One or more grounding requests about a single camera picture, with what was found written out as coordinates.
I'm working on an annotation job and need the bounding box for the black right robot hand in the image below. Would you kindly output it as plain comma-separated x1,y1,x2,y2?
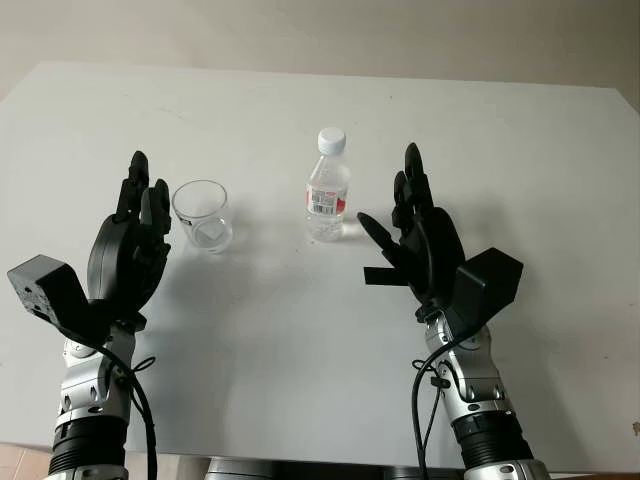
356,142,467,321

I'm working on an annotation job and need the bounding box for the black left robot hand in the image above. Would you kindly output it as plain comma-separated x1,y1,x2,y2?
85,149,174,329

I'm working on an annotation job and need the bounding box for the clear plastic cup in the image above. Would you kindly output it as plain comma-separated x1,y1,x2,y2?
171,179,234,255

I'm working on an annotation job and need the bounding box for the clear water bottle white cap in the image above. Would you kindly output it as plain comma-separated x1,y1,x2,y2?
305,127,351,244

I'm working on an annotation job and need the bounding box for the dark robot torso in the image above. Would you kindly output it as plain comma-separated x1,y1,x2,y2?
204,455,426,480

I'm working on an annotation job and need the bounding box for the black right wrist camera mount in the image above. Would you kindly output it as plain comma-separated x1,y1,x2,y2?
447,247,525,346

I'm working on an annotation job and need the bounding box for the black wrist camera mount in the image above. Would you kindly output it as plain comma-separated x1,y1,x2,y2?
447,247,525,346
6,253,114,346

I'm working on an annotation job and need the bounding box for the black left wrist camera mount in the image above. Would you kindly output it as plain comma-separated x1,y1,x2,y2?
6,253,114,346

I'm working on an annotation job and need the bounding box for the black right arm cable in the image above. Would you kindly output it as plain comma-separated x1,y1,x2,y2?
409,339,466,480

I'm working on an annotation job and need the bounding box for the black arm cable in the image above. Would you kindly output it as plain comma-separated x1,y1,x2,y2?
409,339,466,480
69,334,159,480

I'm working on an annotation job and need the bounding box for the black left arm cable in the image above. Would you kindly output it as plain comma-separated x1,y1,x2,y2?
69,334,159,480

